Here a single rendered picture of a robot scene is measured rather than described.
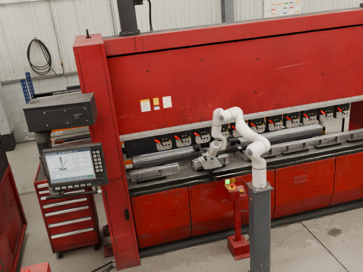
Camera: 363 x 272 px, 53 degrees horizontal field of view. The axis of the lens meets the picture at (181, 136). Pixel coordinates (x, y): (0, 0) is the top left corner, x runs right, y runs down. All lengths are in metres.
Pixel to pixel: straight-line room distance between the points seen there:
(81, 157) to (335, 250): 2.75
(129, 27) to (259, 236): 2.20
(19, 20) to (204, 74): 4.78
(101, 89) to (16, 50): 4.62
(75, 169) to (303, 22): 2.50
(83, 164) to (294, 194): 2.41
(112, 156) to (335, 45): 2.48
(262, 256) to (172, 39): 2.15
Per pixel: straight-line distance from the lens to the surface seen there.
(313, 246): 4.28
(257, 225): 3.42
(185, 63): 3.47
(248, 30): 3.61
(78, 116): 2.85
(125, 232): 3.82
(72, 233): 4.22
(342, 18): 4.09
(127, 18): 3.40
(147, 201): 3.78
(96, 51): 3.14
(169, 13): 7.72
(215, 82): 3.59
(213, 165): 3.65
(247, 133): 3.13
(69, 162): 2.99
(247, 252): 4.11
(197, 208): 3.95
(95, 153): 2.93
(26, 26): 7.61
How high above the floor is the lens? 2.67
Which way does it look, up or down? 22 degrees down
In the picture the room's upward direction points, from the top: 6 degrees counter-clockwise
